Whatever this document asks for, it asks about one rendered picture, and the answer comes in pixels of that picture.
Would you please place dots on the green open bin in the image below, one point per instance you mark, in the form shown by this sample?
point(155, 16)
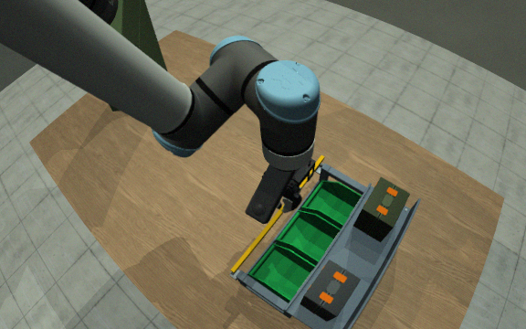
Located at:
point(333, 198)
point(282, 269)
point(309, 233)

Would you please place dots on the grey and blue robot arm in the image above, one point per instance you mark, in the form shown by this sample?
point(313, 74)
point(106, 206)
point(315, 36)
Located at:
point(70, 39)

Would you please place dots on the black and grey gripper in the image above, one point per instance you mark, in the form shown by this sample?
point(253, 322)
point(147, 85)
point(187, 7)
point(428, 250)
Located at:
point(294, 185)

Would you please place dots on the yellow bar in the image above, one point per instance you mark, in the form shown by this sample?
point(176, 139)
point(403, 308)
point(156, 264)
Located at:
point(268, 227)

